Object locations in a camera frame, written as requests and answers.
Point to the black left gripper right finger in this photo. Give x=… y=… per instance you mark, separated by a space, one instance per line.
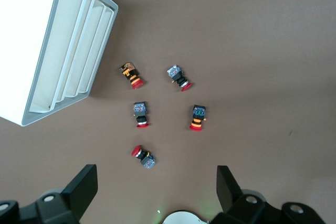
x=228 y=192

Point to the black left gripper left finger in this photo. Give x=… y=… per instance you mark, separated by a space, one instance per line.
x=78 y=192

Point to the white round disc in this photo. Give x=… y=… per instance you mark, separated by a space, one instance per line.
x=181 y=218

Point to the red pushbutton with black collar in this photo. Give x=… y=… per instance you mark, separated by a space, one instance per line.
x=147 y=159

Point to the red pushbutton with orange collar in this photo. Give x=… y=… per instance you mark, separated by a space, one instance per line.
x=198 y=112

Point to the red pushbutton amber contact block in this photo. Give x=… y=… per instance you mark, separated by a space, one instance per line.
x=130 y=73

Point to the white divided storage bin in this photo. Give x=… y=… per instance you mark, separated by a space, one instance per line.
x=26 y=37

